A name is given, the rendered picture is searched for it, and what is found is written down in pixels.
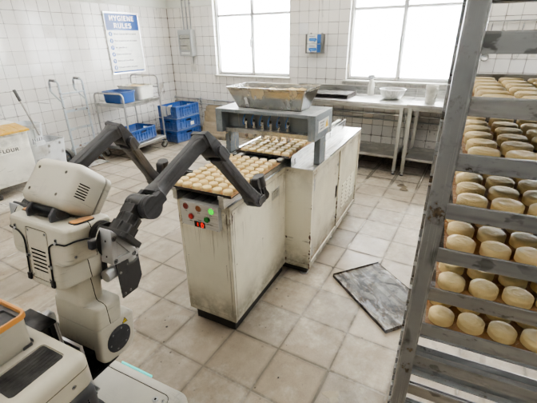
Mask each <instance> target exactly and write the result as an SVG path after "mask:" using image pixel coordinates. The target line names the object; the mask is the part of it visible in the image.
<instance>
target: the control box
mask: <svg viewBox="0 0 537 403"><path fill-rule="evenodd" d="M184 203H186V204H187V205H188V209H185V208H184V206H183V204H184ZM180 205H181V217H182V223H185V224H188V225H194V226H197V225H198V226H197V227H200V228H201V225H203V224H204V228H203V229H209V230H212V231H216V232H219V233H220V232H221V231H222V220H221V209H219V206H218V205H214V204H210V203H206V202H202V201H195V200H192V199H188V198H182V199H180ZM196 206H199V207H200V208H201V211H200V212H197V211H196ZM209 209H212V210H213V214H212V215H211V214H209ZM190 213H191V214H192V215H193V219H190V218H189V214H190ZM205 217H207V218H208V219H209V222H208V223H206V222H205V221H204V218H205ZM196 221H197V222H198V224H197V225H196ZM201 223H203V224H201Z"/></svg>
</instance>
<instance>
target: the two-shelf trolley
mask: <svg viewBox="0 0 537 403"><path fill-rule="evenodd" d="M133 75H135V76H154V77H156V79H157V86H153V87H157V88H158V94H159V96H153V98H148V99H144V100H135V102H130V103H126V104H125V102H124V98H123V96H122V95H121V94H116V93H102V92H95V93H94V94H93V99H94V105H95V107H96V111H97V118H98V122H99V126H100V130H101V131H102V128H101V121H100V117H99V113H98V109H97V107H98V106H106V107H117V108H124V113H125V121H126V125H127V130H128V131H129V124H128V120H127V115H126V110H125V108H127V107H131V106H134V107H135V112H136V117H137V123H139V121H138V116H137V107H136V106H137V105H140V104H144V103H148V102H154V101H157V100H160V107H161V117H162V124H163V130H164V135H163V134H157V136H156V137H155V138H151V139H149V140H147V141H144V142H141V143H140V145H139V148H141V147H143V146H147V145H149V144H152V143H154V142H158V141H160V140H162V139H164V141H163V142H162V143H161V145H162V146H163V147H166V146H167V145H168V143H167V141H168V140H167V138H166V135H165V123H164V118H163V112H162V105H161V95H160V88H159V82H158V78H157V76H156V75H155V74H131V75H130V76H129V79H130V83H132V78H131V77H132V76H133ZM96 94H111V95H120V96H121V99H122V103H123V104H115V103H106V102H105V101H101V102H96V98H95V95H96ZM108 148H111V149H118V150H121V148H120V146H116V145H115V143H112V144H111V145H110V146H109V147H108ZM105 155H106V156H110V155H111V151H110V150H108V149H106V150H105Z"/></svg>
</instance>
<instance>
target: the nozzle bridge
mask: <svg viewBox="0 0 537 403"><path fill-rule="evenodd" d="M215 111H216V122H217V131H220V132H224V131H225V138H226V149H227V150H228V151H229V152H230V153H232V152H234V151H236V149H237V148H239V133H246V134H259V135H267V136H274V137H282V138H295V139H302V140H308V142H314V160H313V165H318V166H319V165H320V164H321V163H322V162H323V161H324V160H325V146H326V134H327V133H328V132H330V131H331V128H332V107H324V106H310V107H309V108H308V109H306V110H304V111H301V112H295V111H284V110H265V109H254V108H244V107H238V106H237V104H236V103H235V102H234V103H231V104H228V105H225V106H220V107H217V108H215ZM245 114H246V115H245ZM244 115H245V117H244ZM261 115H263V116H262V117H261ZM252 116H253V119H255V122H256V129H255V130H254V129H253V126H252V125H251V118H252ZM270 116H271V117H270ZM243 117H244V123H245V119H246V118H247V121H248V129H246V128H245V125H244V124H243ZM260 117H261V120H264V130H261V127H260V125H259V121H260ZM269 117H270V119H269ZM278 118H279V119H278ZM287 118H288V121H287V122H289V126H290V127H289V133H286V129H285V123H286V120H287ZM253 119H252V123H253ZM268 119H269V121H272V131H269V127H268ZM277 119H278V122H280V125H281V132H278V129H277V127H276V121H277ZM278 122H277V125H278ZM260 124H261V122H260Z"/></svg>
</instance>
